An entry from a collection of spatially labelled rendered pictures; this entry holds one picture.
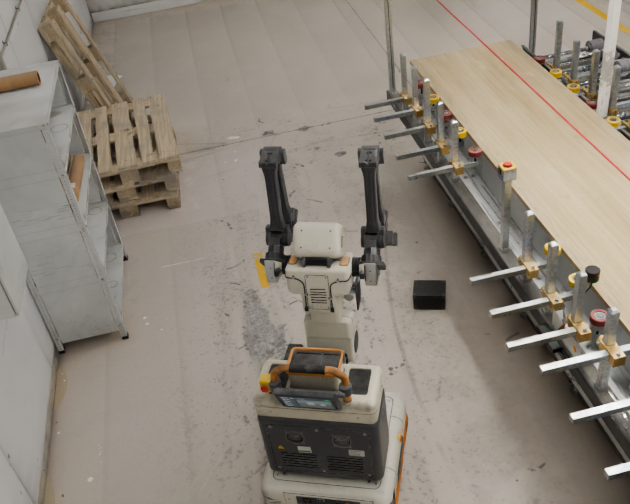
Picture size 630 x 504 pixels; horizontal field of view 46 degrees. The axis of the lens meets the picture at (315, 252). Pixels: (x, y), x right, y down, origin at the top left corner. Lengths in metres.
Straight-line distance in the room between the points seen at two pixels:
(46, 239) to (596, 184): 3.05
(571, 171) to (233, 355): 2.23
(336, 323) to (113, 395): 1.75
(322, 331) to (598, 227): 1.47
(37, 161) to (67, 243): 0.55
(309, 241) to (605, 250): 1.45
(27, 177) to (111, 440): 1.51
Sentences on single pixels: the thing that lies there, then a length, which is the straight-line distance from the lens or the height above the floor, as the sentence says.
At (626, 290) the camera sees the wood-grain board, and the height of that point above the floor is 0.90.
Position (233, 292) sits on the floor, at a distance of 5.07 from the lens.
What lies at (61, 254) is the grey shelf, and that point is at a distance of 4.58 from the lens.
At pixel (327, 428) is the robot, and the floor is 0.66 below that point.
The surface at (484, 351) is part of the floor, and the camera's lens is 4.47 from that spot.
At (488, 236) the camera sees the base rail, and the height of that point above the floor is 0.70.
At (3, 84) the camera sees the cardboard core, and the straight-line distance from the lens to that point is 4.66.
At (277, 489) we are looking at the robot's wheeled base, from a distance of 3.62.
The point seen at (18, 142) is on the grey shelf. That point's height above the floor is 1.48.
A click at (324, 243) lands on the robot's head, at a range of 3.11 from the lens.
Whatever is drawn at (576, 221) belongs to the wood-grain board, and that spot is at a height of 0.90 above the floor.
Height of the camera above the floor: 3.19
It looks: 37 degrees down
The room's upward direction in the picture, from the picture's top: 9 degrees counter-clockwise
